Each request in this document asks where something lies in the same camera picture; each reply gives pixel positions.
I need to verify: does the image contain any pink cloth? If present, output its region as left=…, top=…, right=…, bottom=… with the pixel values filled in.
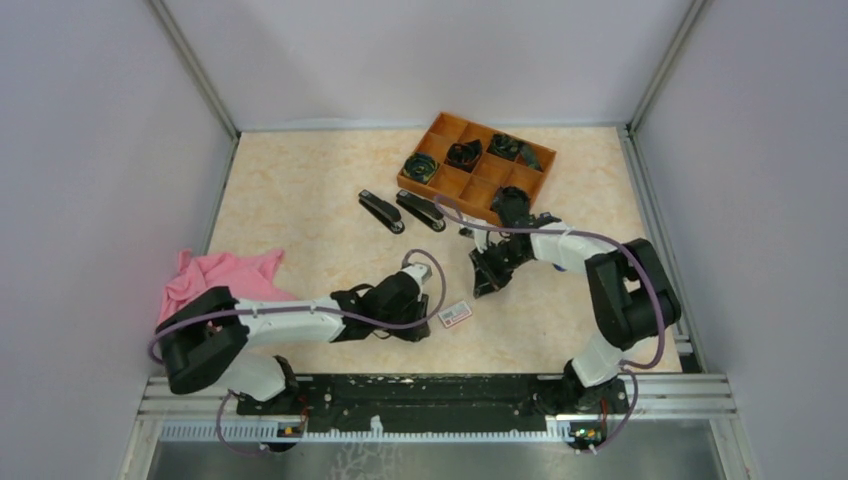
left=156, top=248, right=297, bottom=325

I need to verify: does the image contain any dark green flat item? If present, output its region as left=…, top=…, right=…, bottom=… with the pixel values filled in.
left=520, top=143, right=543, bottom=172

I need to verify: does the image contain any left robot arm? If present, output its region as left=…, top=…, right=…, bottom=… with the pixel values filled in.
left=152, top=263, right=432, bottom=414

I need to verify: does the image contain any black coiled item blue-green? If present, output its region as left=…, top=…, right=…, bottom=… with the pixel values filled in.
left=401, top=152, right=439, bottom=184

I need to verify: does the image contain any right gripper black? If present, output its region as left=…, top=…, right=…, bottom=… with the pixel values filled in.
left=469, top=241, right=531, bottom=299

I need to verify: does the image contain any black stapler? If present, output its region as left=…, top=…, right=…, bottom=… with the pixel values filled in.
left=395, top=189, right=446, bottom=232
left=358, top=189, right=405, bottom=235

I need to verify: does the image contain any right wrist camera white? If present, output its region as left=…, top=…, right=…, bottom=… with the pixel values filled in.
left=458, top=216, right=489, bottom=239

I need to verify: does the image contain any black coiled item upper right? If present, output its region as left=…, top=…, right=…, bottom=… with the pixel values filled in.
left=487, top=133, right=524, bottom=161

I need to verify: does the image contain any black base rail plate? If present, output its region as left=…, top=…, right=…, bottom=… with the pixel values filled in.
left=236, top=374, right=630, bottom=434

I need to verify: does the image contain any orange compartment tray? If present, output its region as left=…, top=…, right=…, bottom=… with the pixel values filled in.
left=396, top=112, right=557, bottom=225

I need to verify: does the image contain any black coiled item centre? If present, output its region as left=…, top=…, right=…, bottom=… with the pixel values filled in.
left=445, top=139, right=483, bottom=173

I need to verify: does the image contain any red white staple box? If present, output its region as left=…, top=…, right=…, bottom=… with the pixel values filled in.
left=437, top=300, right=473, bottom=329

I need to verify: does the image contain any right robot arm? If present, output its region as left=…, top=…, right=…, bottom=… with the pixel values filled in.
left=465, top=187, right=682, bottom=412

